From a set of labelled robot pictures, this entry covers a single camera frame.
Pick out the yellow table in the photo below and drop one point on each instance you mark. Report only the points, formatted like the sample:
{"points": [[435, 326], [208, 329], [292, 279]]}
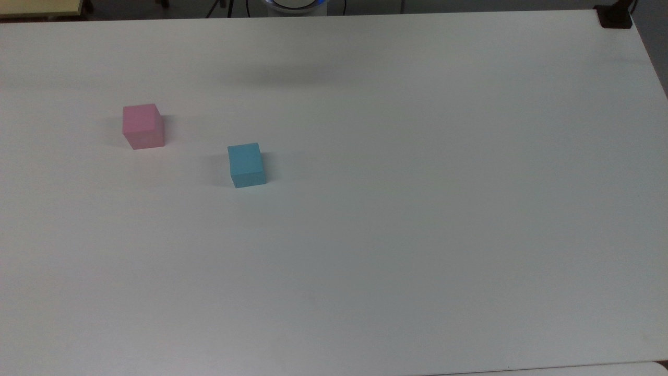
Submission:
{"points": [[39, 7]]}

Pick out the pink cube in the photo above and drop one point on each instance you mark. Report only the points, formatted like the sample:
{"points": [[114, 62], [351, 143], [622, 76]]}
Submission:
{"points": [[141, 124]]}

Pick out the blue cube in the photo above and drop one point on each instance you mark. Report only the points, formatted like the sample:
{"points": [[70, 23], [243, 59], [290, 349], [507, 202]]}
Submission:
{"points": [[245, 163]]}

